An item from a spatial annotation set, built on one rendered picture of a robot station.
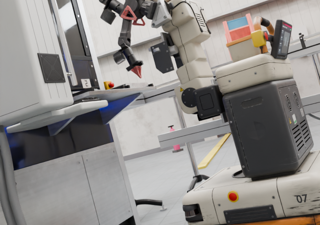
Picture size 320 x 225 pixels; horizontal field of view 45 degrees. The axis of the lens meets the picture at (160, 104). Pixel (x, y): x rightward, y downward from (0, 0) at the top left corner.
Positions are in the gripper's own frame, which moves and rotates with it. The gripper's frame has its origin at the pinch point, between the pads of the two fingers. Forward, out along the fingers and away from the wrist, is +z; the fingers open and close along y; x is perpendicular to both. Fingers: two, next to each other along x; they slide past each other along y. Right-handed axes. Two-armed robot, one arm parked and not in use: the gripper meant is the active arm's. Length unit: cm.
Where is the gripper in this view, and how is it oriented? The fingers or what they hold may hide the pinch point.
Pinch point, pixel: (140, 76)
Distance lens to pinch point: 242.6
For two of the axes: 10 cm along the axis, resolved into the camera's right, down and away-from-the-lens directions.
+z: 4.5, 8.8, -1.2
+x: -4.4, 1.0, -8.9
